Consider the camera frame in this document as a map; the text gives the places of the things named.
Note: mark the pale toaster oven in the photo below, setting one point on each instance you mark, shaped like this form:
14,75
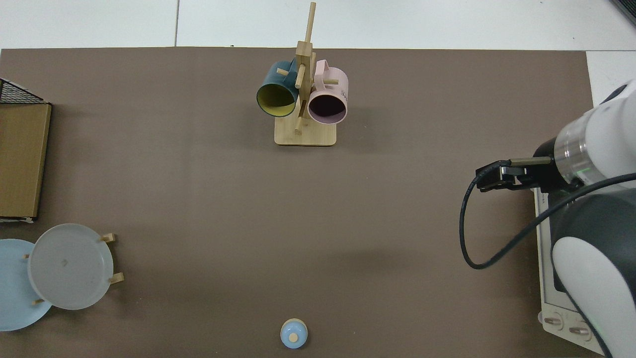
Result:
546,288

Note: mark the brown table cloth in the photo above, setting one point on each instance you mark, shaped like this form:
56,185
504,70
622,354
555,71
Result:
348,223

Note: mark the dark grey flat object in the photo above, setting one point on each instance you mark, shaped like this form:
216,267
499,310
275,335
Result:
627,10

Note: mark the pink mug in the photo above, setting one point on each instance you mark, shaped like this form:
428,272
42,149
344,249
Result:
330,82

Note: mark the wooden cup stand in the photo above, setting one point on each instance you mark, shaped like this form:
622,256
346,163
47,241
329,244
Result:
305,136

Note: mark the dark teal mug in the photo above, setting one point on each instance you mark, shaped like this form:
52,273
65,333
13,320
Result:
273,79

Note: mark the small blue round thing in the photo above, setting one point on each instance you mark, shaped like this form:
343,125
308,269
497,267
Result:
293,334

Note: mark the wooden plate rack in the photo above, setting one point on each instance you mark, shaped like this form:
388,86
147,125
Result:
109,237

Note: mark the grey plate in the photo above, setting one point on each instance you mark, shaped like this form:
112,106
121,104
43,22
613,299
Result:
69,266

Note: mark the light blue plate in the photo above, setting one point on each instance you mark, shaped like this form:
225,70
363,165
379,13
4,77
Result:
12,288

